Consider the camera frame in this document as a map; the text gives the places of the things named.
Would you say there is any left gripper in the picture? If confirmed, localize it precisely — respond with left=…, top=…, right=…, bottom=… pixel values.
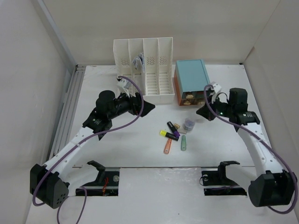
left=108, top=88, right=154, bottom=120

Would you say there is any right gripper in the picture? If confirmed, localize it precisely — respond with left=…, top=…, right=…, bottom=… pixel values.
left=195, top=94, right=234, bottom=121

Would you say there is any drawer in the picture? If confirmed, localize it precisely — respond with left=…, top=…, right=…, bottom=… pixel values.
left=195, top=91, right=205, bottom=100

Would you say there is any white Canon manual booklet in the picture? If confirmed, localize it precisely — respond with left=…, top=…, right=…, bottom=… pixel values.
left=132, top=52, right=145, bottom=73

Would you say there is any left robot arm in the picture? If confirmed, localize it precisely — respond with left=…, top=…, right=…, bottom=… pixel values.
left=29, top=90, right=155, bottom=209

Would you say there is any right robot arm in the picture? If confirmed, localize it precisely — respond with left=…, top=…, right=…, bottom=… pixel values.
left=196, top=84, right=299, bottom=215

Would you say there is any white eraser stick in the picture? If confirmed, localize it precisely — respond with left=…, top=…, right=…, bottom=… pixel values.
left=178, top=129, right=187, bottom=134

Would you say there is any yellow capped black highlighter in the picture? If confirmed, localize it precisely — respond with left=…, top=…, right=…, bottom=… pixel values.
left=160, top=130, right=179, bottom=141

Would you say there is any teal drawer box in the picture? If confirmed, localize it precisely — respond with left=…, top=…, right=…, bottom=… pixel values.
left=174, top=59, right=210, bottom=107

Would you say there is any green highlighter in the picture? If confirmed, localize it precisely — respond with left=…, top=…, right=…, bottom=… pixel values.
left=180, top=135, right=187, bottom=151

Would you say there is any purple capped black highlighter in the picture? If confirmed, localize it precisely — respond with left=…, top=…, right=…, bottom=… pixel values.
left=167, top=121, right=180, bottom=138

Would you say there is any orange highlighter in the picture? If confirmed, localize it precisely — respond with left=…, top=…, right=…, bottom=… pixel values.
left=164, top=139, right=172, bottom=154

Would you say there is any white file organizer rack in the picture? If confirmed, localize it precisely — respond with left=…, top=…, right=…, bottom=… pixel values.
left=113, top=37, right=175, bottom=105

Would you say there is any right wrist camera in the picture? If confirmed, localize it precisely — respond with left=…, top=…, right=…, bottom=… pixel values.
left=210, top=82, right=222, bottom=96

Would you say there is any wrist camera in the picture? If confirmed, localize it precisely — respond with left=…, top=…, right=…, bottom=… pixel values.
left=210, top=82, right=222, bottom=96
left=117, top=78, right=131, bottom=96

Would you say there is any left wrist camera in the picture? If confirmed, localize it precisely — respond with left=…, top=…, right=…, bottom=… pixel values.
left=117, top=78, right=131, bottom=96

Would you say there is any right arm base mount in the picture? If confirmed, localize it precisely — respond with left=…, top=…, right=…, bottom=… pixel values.
left=199, top=161, right=247, bottom=196

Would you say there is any aluminium rail frame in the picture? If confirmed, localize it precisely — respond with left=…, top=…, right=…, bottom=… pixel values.
left=46, top=65, right=86, bottom=159

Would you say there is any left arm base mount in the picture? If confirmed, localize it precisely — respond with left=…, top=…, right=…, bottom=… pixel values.
left=83, top=161, right=120, bottom=196

